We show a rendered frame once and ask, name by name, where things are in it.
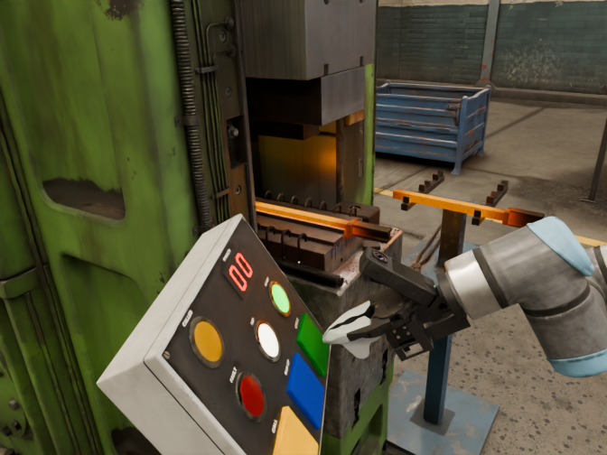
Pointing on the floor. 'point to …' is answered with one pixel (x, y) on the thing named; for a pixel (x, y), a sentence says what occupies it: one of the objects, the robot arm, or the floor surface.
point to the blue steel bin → (432, 121)
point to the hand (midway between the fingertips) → (327, 333)
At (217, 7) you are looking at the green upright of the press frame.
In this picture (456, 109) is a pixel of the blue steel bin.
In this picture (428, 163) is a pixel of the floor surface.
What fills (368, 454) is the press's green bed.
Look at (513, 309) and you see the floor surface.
